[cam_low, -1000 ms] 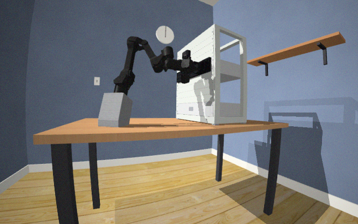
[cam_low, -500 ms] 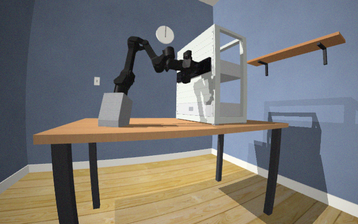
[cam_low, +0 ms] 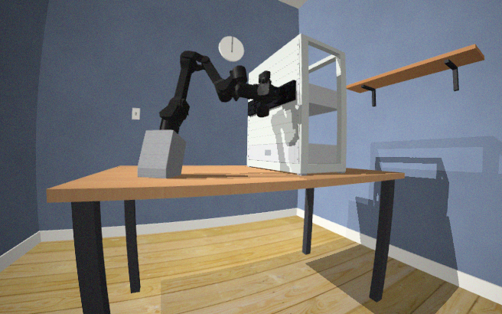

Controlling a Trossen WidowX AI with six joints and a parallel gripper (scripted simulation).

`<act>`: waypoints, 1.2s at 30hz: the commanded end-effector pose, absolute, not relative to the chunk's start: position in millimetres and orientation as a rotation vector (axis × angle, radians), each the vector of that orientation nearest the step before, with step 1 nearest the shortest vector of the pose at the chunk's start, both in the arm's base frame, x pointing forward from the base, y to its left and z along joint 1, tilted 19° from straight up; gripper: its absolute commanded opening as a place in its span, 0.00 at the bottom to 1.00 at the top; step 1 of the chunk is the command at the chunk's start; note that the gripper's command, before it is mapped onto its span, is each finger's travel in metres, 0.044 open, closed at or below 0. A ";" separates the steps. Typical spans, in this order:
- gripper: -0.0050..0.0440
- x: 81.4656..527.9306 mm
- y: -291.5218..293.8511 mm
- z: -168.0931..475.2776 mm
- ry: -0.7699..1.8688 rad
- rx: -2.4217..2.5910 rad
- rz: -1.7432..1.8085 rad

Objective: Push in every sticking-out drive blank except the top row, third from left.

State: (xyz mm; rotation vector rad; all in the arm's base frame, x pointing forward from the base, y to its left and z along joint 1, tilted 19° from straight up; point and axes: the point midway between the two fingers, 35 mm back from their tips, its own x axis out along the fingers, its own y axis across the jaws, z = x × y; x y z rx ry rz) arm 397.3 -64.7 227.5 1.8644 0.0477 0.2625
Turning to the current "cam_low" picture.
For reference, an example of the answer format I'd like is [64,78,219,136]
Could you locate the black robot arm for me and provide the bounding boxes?
[159,51,274,134]

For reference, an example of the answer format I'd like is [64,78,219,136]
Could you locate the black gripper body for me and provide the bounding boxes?
[247,70,271,118]

